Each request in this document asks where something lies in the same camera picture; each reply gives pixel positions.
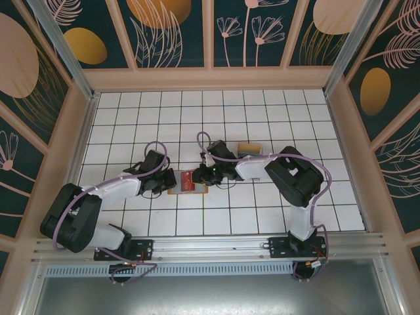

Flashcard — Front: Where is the wall panel with feather outlines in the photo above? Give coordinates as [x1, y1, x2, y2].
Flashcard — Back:
[372, 121, 420, 236]

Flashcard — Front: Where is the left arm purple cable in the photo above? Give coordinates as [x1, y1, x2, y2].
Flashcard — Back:
[52, 140, 158, 285]

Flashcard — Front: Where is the grey metal sheet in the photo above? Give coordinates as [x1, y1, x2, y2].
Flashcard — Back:
[31, 259, 404, 315]

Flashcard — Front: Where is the wall panel with leaf outlines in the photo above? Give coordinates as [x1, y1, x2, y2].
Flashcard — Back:
[117, 0, 207, 70]

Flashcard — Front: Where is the tan and teal sponge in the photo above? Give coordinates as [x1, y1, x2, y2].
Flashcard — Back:
[238, 142, 264, 156]

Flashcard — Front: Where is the aluminium corner post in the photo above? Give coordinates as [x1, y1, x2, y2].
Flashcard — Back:
[323, 0, 394, 96]
[26, 0, 100, 101]

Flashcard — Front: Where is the wall panel with gold oval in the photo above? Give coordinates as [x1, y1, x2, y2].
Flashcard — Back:
[37, 0, 129, 70]

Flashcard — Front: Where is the aluminium mounting rail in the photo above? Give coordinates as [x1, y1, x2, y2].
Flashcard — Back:
[31, 232, 391, 265]

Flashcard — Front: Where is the wall panel with gold lines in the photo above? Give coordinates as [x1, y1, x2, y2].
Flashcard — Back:
[0, 11, 73, 150]

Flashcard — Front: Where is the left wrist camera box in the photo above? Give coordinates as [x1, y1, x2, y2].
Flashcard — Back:
[144, 149, 167, 171]

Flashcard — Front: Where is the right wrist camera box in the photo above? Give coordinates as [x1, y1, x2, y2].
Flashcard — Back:
[205, 140, 236, 162]

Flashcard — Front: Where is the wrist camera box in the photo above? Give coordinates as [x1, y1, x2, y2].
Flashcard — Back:
[205, 140, 236, 162]
[144, 149, 167, 171]

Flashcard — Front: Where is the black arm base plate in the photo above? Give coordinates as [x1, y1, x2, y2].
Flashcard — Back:
[268, 236, 329, 260]
[93, 238, 155, 263]

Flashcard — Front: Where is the wall panel with beige circle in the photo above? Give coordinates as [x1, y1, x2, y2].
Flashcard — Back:
[287, 0, 360, 68]

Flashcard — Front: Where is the wall panel with single flower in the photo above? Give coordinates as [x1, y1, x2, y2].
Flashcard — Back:
[0, 110, 47, 239]

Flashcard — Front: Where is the aluminium floor rail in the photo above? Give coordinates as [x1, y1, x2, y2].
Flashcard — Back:
[67, 93, 99, 198]
[324, 93, 375, 233]

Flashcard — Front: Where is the wall panel with pink flowers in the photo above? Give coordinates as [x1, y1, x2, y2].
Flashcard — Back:
[211, 0, 295, 69]

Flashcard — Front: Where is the slotted cable duct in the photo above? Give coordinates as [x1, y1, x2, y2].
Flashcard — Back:
[44, 261, 296, 276]

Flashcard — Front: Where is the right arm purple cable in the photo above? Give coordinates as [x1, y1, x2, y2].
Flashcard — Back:
[196, 131, 332, 283]

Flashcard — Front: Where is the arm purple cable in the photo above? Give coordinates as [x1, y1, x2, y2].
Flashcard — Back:
[52, 140, 158, 285]
[196, 131, 332, 283]

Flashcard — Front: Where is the tan leather card holder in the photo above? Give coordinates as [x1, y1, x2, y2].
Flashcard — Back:
[167, 170, 209, 196]

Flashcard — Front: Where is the red card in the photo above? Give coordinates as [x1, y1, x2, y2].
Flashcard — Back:
[180, 171, 197, 192]

